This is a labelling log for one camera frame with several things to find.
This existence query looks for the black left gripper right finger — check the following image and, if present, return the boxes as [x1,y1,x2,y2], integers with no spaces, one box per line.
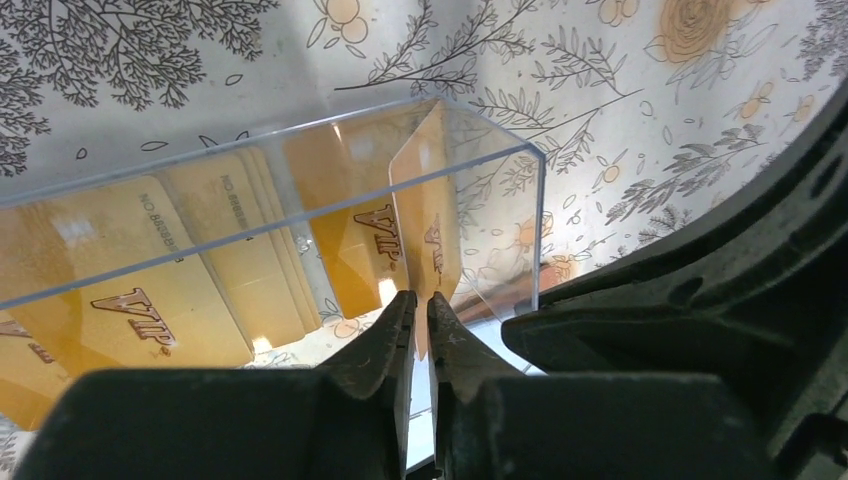
[427,294,776,479]

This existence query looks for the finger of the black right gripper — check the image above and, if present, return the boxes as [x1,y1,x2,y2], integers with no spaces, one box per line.
[501,86,847,456]

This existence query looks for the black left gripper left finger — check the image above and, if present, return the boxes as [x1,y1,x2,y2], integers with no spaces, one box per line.
[15,291,417,479]

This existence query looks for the clear acrylic card box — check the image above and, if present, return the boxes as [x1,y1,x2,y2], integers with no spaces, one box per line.
[0,97,547,372]

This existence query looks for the single yellow credit card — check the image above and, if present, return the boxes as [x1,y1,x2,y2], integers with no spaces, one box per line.
[389,100,461,360]

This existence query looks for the yellow credit cards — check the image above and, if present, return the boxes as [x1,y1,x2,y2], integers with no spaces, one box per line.
[1,121,411,431]

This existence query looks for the floral patterned table mat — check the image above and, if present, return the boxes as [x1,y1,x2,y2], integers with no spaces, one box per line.
[1,1,847,315]

